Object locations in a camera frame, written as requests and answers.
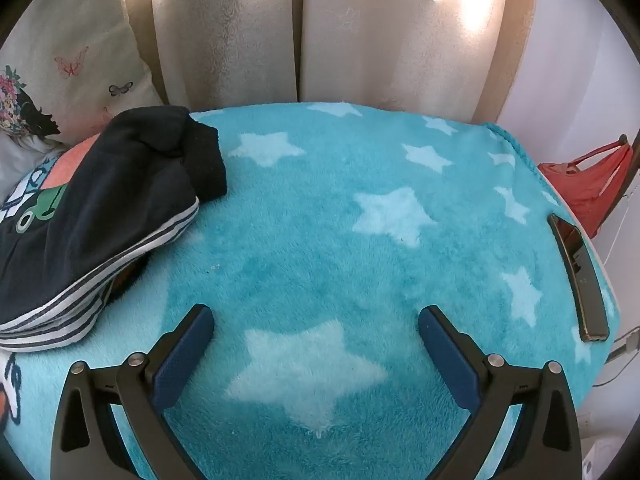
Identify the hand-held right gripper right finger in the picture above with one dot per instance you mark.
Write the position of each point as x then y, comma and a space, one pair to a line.
450, 360

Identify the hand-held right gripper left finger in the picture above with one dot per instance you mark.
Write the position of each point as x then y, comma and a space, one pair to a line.
182, 360

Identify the black and white sock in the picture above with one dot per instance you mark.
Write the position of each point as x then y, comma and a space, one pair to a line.
125, 195

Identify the black smartphone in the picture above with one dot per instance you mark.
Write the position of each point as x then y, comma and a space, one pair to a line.
590, 300

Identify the turquoise star cartoon blanket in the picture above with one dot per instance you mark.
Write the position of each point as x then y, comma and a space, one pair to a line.
310, 240

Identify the white power strip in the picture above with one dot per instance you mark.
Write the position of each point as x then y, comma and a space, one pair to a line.
600, 460

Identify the red plastic bag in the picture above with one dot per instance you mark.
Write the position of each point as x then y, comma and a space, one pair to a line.
590, 185

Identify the plain white pillow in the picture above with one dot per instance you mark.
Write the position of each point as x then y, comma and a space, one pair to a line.
20, 160

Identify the beige curtain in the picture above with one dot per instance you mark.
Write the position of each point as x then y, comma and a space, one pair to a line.
220, 35
400, 45

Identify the cream floral butterfly pillow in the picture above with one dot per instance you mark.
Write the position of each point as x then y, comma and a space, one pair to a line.
75, 20

